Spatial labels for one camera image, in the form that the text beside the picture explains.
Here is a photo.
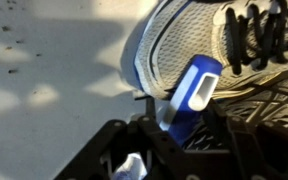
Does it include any blue white bristle brush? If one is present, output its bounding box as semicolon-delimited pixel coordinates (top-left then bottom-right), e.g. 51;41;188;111
112;54;224;180

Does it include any grey white running shoe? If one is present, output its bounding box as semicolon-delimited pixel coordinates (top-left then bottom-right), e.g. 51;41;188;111
133;0;288;151

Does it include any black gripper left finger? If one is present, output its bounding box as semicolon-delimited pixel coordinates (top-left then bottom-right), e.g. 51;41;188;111
53;96;198;180

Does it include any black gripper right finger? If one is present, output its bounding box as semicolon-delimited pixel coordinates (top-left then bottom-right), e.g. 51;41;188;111
205;99;288;180

